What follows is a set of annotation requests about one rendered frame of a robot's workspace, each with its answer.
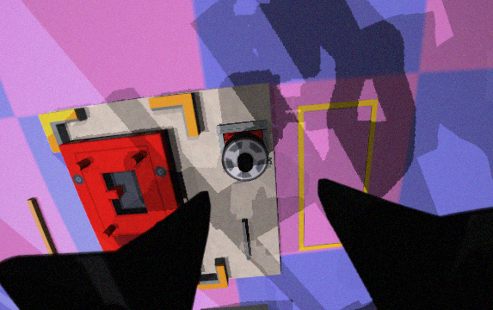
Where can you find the black wheel with grey hub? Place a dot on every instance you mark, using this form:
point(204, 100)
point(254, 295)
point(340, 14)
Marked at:
point(244, 143)

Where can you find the yellow rectangular outline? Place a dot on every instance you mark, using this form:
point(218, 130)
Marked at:
point(332, 105)

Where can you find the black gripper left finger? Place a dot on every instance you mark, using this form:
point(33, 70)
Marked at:
point(158, 270)

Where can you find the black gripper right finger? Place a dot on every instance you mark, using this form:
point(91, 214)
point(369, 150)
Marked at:
point(406, 258)

